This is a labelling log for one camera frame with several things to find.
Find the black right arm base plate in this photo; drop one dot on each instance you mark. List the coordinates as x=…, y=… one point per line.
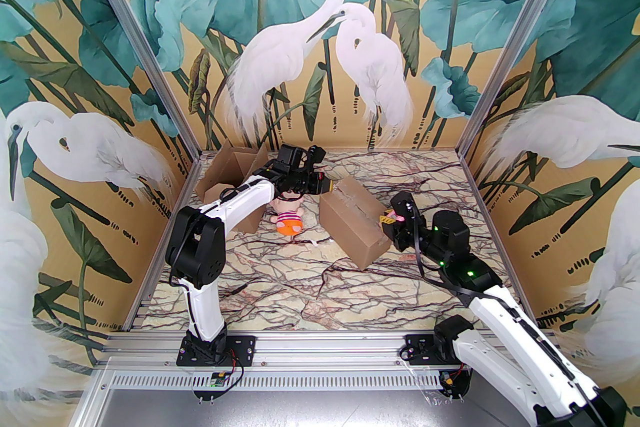
x=417, y=349

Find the left aluminium frame post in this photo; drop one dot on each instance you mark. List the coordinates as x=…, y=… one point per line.
x=139, y=34

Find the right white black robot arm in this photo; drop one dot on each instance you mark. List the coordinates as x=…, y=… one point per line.
x=525, y=340

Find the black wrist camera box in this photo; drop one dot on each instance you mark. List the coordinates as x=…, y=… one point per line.
x=403, y=204
x=315, y=155

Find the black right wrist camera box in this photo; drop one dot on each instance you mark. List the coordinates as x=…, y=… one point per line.
x=403, y=204

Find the right aluminium frame post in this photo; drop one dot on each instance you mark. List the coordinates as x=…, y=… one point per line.
x=518, y=34

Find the pink striped plush doll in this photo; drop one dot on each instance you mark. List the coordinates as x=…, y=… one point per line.
x=289, y=220

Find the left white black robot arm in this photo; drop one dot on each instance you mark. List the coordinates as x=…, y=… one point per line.
x=195, y=250

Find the aluminium frame post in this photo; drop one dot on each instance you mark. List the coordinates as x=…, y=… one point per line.
x=139, y=34
x=518, y=34

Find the aluminium frame rail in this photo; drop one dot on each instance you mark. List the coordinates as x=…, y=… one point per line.
x=325, y=350

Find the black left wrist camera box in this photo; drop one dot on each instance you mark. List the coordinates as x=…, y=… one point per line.
x=315, y=155

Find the brown cardboard box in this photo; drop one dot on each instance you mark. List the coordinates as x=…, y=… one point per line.
x=350, y=225
x=222, y=167

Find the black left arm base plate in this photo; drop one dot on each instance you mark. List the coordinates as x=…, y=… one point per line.
x=242, y=347

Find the grey metal sheet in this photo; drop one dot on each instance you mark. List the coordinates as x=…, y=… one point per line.
x=325, y=410

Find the perforated metal strip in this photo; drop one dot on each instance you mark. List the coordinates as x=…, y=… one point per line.
x=325, y=381

